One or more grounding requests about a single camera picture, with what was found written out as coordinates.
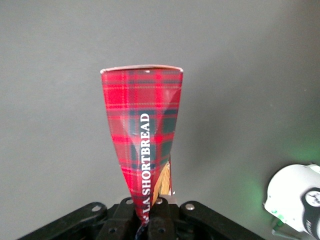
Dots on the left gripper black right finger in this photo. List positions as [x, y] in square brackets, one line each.
[165, 220]

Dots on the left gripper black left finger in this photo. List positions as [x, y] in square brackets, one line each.
[120, 220]

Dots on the red tartan cookie box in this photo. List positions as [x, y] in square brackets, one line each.
[142, 100]

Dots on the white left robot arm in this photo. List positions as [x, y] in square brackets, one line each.
[287, 190]

